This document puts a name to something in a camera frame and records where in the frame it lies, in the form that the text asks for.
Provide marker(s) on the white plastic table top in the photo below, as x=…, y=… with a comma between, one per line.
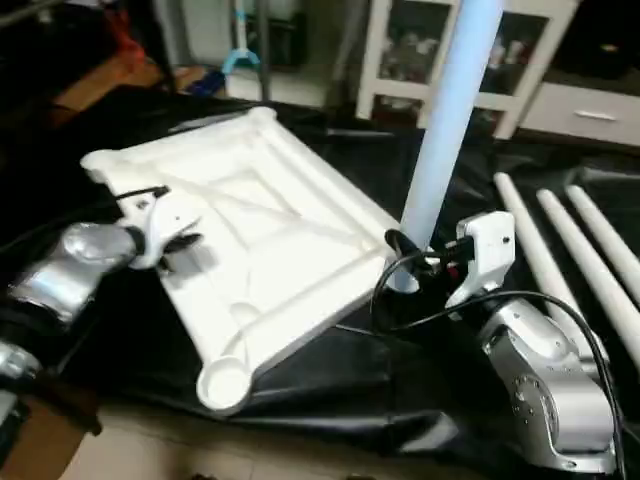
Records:
x=260, y=220

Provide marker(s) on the white plastic table leg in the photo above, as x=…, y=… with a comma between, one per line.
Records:
x=535, y=250
x=610, y=235
x=450, y=120
x=590, y=270

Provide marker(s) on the black mat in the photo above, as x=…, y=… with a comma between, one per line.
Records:
x=330, y=390

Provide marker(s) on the blue box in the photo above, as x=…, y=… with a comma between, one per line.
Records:
x=208, y=82

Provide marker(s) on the white glass-door cabinet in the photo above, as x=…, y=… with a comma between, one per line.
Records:
x=400, y=60

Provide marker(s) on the teal and white pole tool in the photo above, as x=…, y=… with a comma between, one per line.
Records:
x=240, y=45

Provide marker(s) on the white drawer unit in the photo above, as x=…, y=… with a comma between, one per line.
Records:
x=590, y=110

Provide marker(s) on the dark metal stand pole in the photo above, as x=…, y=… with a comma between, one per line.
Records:
x=263, y=50

